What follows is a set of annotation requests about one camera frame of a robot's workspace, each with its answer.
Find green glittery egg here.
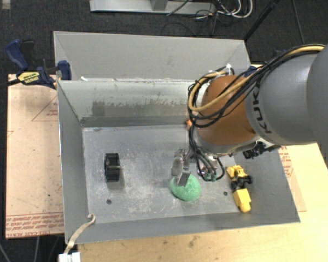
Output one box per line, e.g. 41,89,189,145
169,172,202,203

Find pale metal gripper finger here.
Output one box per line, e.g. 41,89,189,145
171,157,184,178
177,168,191,187

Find brown cardboard board red print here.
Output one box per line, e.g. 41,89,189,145
5,74,308,240

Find yellow toy truck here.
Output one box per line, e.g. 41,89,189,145
225,165,253,213

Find grey metal bin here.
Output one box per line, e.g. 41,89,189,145
53,31,301,245

